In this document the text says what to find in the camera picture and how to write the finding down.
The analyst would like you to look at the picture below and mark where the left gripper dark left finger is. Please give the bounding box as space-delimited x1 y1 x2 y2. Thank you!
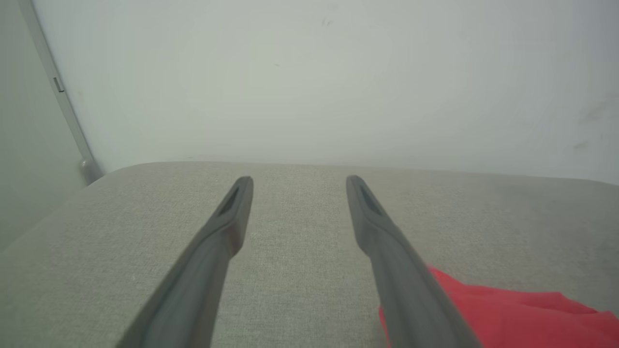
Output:
116 175 254 348

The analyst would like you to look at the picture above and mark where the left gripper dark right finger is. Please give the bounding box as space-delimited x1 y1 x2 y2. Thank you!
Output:
345 175 484 348

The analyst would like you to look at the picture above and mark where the grey metal wall rail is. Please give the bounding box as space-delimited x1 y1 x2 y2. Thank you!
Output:
18 0 104 185

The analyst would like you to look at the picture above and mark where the red and white shirt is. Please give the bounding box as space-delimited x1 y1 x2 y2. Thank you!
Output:
379 265 619 348

